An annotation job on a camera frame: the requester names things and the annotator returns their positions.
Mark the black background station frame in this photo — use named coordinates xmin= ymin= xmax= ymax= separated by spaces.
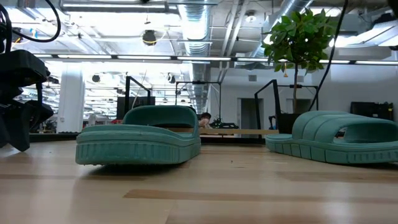
xmin=175 ymin=80 xmax=223 ymax=119
xmin=276 ymin=83 xmax=320 ymax=111

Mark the long black arm cable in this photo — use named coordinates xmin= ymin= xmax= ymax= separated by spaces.
xmin=307 ymin=0 xmax=349 ymax=112

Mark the black hanging ceiling lamp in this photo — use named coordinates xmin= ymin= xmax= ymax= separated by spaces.
xmin=142 ymin=29 xmax=158 ymax=47

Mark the black frame wooden shelf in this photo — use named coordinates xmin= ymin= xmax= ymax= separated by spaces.
xmin=124 ymin=75 xmax=280 ymax=146

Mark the green leafy plant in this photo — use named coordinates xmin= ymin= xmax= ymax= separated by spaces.
xmin=260 ymin=8 xmax=340 ymax=113

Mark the black equipment case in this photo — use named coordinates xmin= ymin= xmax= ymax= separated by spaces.
xmin=350 ymin=101 xmax=395 ymax=121

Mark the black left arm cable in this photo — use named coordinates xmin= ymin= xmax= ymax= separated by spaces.
xmin=0 ymin=0 xmax=62 ymax=54

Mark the silver ceiling duct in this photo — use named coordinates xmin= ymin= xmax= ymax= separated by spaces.
xmin=253 ymin=0 xmax=312 ymax=58
xmin=177 ymin=0 xmax=215 ymax=114

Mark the long ceiling light strip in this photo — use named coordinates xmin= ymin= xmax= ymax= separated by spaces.
xmin=32 ymin=54 xmax=398 ymax=65

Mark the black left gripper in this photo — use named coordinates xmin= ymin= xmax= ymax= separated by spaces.
xmin=0 ymin=49 xmax=54 ymax=152

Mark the white pillar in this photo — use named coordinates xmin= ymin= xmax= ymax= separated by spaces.
xmin=57 ymin=67 xmax=85 ymax=134

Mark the black plant pot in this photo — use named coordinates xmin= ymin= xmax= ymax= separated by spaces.
xmin=275 ymin=112 xmax=303 ymax=135

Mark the person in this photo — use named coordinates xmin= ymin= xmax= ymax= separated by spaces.
xmin=198 ymin=112 xmax=213 ymax=129

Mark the black background monitor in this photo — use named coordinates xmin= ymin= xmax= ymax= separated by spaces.
xmin=116 ymin=96 xmax=156 ymax=116

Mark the teal rubber slide sandal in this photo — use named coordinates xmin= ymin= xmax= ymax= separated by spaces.
xmin=265 ymin=110 xmax=398 ymax=165
xmin=75 ymin=105 xmax=202 ymax=166

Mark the black aluminium table frame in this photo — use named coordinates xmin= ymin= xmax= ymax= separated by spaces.
xmin=29 ymin=132 xmax=267 ymax=146

